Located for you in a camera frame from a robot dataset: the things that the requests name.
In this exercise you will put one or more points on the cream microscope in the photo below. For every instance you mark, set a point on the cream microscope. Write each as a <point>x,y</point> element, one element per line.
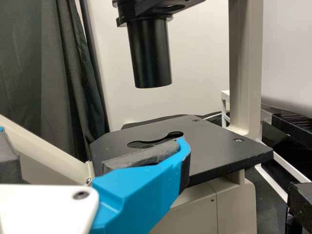
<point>214,146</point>

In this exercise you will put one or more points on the white box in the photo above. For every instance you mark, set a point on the white box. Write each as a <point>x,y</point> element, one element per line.
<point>195,61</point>

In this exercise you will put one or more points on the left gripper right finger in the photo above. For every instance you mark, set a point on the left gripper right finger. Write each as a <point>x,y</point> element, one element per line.
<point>141,190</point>

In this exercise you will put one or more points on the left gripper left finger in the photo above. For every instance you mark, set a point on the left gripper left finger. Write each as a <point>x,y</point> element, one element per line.
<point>8,161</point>

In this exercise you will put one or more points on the black platform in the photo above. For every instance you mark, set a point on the black platform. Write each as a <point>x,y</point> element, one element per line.
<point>292,122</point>

